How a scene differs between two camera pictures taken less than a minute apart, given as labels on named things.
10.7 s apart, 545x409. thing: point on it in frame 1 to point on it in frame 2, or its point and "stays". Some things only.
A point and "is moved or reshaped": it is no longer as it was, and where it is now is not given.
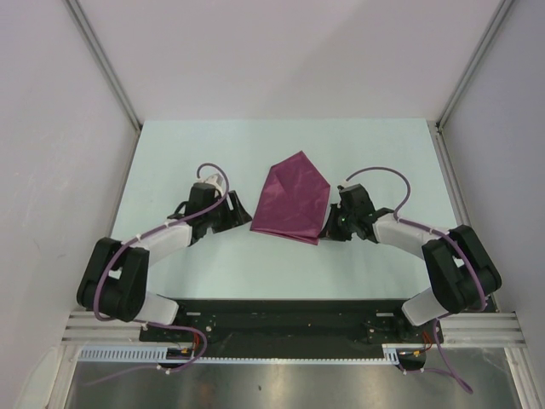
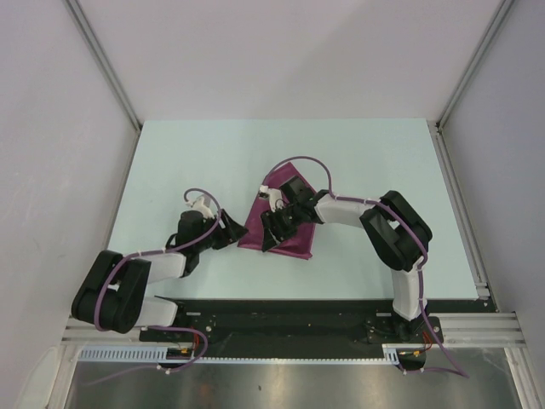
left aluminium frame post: [103, 59] stays
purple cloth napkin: [293, 200] is moved or reshaped
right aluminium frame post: [501, 12] stays
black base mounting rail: [289, 329] stays
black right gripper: [330, 230] to [272, 236]
